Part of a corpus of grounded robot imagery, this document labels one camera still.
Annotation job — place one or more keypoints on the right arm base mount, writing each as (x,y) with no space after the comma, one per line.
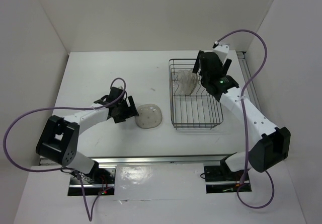
(220,179)

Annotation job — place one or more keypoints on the clear plate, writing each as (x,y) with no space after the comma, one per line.
(150,116)
(180,80)
(192,82)
(185,90)

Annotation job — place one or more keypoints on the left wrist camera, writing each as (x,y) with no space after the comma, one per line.
(115,97)

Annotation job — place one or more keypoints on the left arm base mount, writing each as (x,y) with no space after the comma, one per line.
(104,183)

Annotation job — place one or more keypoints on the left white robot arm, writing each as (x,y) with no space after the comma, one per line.
(59,139)

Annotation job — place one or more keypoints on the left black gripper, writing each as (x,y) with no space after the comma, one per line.
(130,112)

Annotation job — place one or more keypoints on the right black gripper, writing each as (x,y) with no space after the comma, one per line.
(224,70)

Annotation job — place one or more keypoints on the wire dish rack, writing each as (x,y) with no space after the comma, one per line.
(198,111)

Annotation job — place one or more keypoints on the aluminium front rail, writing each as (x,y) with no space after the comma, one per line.
(161,160)

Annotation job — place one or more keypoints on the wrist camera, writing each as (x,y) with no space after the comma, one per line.
(221,50)
(115,97)

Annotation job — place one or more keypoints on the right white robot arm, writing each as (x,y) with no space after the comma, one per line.
(267,144)

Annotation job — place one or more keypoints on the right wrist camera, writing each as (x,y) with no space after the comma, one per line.
(221,50)

